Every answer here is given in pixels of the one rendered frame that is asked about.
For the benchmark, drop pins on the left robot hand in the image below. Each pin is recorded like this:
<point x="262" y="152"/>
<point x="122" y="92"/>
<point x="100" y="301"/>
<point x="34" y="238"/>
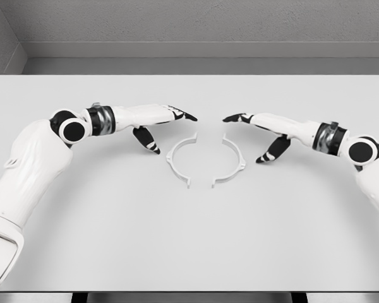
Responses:
<point x="153" y="115"/>

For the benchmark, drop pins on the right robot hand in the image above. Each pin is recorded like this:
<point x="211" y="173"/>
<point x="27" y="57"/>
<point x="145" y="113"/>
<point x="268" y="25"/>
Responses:
<point x="271" y="124"/>

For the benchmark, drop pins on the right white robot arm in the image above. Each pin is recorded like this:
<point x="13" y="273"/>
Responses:
<point x="344" y="151"/>

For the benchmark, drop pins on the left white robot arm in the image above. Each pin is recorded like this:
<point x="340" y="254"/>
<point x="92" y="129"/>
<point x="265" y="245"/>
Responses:
<point x="47" y="151"/>

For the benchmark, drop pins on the white table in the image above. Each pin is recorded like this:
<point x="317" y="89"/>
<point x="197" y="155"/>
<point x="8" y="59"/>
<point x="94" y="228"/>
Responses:
<point x="189" y="205"/>

